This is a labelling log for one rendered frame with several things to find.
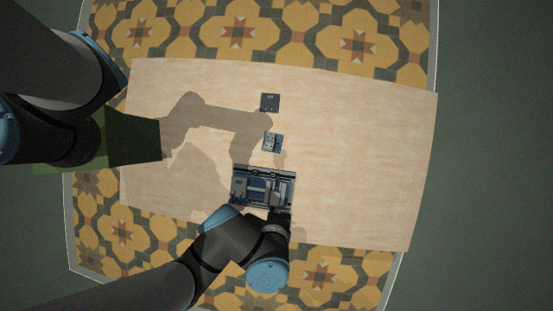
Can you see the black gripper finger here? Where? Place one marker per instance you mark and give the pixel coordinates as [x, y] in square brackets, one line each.
[274, 210]

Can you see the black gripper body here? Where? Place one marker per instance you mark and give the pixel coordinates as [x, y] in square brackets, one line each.
[280, 219]

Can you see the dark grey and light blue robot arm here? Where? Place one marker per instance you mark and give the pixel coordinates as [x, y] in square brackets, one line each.
[70, 81]

